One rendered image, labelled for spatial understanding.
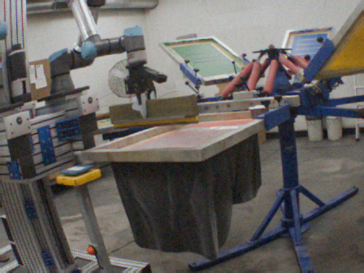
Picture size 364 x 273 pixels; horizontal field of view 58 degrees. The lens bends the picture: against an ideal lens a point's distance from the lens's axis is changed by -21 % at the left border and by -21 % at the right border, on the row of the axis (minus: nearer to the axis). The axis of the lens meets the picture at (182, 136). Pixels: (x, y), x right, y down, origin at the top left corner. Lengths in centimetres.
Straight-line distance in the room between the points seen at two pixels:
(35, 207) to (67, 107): 54
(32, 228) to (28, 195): 18
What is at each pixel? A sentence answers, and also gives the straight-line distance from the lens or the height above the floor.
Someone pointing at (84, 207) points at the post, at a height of 83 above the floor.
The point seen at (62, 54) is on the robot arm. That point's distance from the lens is 194.
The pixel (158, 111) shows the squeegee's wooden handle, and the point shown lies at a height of 110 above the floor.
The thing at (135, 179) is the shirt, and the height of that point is 86.
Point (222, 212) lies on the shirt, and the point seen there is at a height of 70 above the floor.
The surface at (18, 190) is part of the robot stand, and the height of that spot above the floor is 84.
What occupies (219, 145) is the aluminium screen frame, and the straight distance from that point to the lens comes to 130.
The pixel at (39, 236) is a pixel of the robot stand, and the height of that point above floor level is 57.
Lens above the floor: 122
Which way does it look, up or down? 9 degrees down
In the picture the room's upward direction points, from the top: 10 degrees counter-clockwise
